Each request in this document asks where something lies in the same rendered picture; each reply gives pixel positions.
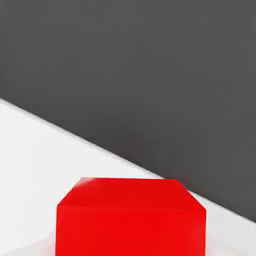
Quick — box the small red cube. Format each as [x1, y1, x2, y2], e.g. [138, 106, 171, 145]
[55, 176, 207, 256]

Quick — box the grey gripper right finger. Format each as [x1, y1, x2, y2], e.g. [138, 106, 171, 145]
[205, 236, 249, 256]

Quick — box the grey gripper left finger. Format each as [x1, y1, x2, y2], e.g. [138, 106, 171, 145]
[4, 228, 57, 256]

